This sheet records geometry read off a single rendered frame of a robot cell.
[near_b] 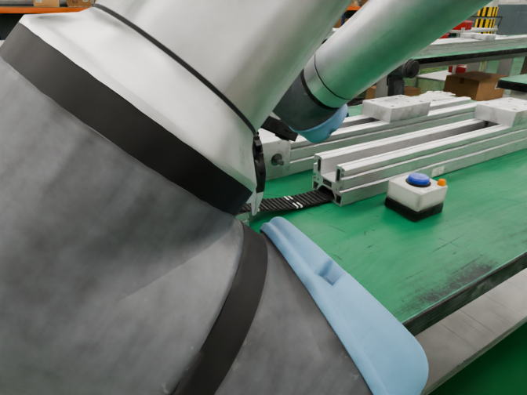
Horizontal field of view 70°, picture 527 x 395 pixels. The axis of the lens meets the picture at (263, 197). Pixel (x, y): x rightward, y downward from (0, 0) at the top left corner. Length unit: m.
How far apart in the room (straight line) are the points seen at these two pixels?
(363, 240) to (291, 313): 0.53
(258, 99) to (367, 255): 0.52
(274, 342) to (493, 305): 1.44
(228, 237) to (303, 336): 0.05
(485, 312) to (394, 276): 0.93
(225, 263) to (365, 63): 0.33
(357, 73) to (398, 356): 0.33
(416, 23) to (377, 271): 0.37
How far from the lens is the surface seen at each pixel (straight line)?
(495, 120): 1.22
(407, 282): 0.62
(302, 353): 0.17
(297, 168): 0.93
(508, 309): 1.59
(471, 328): 1.45
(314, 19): 0.17
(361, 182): 0.80
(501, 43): 4.57
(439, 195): 0.80
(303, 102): 0.50
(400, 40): 0.42
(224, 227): 0.16
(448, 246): 0.73
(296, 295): 0.17
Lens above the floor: 1.15
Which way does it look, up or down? 27 degrees down
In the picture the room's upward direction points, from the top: straight up
